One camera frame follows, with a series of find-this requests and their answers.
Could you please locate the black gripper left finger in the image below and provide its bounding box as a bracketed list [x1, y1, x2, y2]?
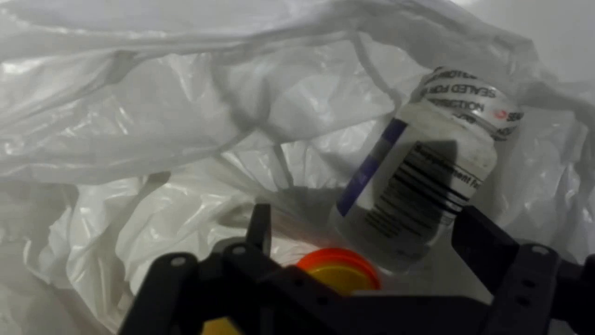
[118, 202, 350, 335]

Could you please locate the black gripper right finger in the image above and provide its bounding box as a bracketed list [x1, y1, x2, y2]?
[451, 202, 595, 335]

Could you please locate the white labelled pill bottle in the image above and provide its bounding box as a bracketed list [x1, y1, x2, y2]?
[328, 62, 527, 271]

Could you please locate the yellow dough tub orange base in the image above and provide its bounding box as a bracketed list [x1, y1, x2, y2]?
[296, 245, 384, 293]

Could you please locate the clear white plastic bag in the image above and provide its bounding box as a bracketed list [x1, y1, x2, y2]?
[0, 0, 595, 335]

